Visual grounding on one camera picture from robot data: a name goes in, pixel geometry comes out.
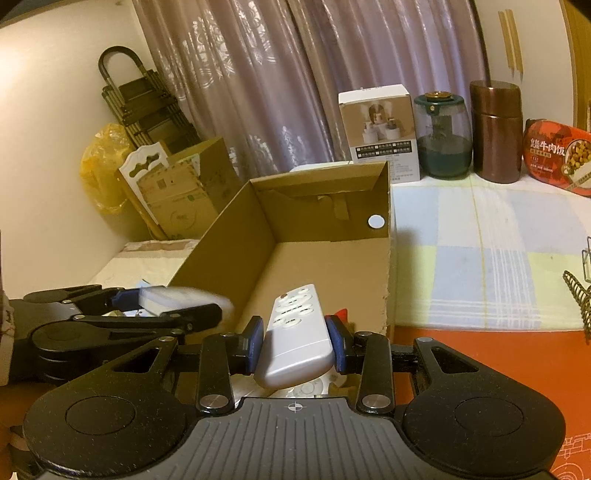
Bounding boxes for large brown cardboard carton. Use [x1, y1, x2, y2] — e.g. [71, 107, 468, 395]
[164, 136, 241, 232]

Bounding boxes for red printed table mat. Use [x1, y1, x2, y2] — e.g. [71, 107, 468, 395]
[392, 323, 591, 480]

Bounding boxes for brown metal canister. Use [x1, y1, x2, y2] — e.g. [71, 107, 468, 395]
[469, 79, 525, 183]

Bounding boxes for clear plastic floss pick box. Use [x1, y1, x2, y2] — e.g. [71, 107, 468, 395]
[139, 286, 234, 330]

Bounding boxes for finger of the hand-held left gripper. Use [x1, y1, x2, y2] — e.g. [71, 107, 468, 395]
[23, 285, 139, 317]
[51, 305, 223, 341]

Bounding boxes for white remote control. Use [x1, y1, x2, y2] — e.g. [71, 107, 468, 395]
[253, 284, 334, 389]

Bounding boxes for bronze spiral wire holder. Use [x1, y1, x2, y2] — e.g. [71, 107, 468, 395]
[562, 270, 591, 346]

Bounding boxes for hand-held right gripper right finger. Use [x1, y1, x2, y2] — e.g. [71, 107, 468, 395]
[324, 316, 527, 414]

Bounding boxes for red oval food box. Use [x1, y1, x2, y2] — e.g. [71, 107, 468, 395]
[523, 117, 591, 198]

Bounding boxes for light wooden door handle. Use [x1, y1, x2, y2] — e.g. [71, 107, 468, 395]
[498, 9, 525, 77]

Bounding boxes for green glass jar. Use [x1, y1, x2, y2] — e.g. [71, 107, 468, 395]
[413, 91, 472, 179]

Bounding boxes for yellow plastic bag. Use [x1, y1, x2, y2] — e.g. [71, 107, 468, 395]
[81, 122, 134, 215]

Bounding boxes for flattened printed cardboard carton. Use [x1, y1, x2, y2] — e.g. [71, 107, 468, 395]
[139, 164, 219, 241]

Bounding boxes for brown cardboard box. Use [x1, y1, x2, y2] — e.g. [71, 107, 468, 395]
[167, 161, 395, 342]

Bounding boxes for pale checkered tablecloth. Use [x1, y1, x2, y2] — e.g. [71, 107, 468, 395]
[291, 161, 591, 333]

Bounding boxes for person's left hand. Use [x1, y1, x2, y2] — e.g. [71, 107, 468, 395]
[0, 383, 47, 462]

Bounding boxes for white product box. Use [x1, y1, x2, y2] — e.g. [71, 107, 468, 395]
[338, 84, 421, 183]

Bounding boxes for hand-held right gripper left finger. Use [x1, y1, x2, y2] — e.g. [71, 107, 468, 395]
[65, 316, 265, 417]

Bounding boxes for mauve patterned curtain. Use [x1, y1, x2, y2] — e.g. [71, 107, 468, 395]
[131, 0, 490, 178]

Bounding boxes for dark folding ladder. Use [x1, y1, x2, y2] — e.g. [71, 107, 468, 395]
[98, 45, 201, 153]

